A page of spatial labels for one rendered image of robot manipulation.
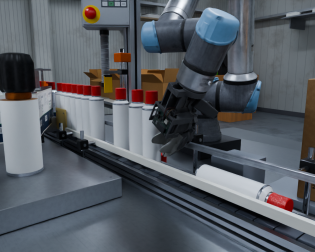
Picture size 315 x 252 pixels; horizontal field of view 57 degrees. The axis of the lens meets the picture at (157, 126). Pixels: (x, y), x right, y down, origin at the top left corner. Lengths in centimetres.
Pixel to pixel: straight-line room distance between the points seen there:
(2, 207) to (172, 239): 33
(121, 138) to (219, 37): 46
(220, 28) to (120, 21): 57
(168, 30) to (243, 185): 37
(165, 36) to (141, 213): 40
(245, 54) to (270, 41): 748
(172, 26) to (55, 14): 603
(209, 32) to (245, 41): 47
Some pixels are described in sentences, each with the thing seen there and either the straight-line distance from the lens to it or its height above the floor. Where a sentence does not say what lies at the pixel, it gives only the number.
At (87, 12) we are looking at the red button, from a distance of 106.
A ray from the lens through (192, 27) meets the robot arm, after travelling 68.
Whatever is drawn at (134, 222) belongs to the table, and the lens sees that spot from 63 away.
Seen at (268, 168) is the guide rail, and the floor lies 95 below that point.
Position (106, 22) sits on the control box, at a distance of 107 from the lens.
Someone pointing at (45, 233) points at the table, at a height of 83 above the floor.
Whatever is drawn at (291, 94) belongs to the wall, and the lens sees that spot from 805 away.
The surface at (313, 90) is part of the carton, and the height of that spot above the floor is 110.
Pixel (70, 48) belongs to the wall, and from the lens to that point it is 666.
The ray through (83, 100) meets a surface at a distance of 106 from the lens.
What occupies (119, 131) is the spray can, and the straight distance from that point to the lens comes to 89.
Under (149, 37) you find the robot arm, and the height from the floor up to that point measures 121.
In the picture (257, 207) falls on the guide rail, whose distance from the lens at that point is 55.
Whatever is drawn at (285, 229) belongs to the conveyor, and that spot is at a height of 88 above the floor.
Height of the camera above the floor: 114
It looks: 11 degrees down
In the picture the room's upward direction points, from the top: straight up
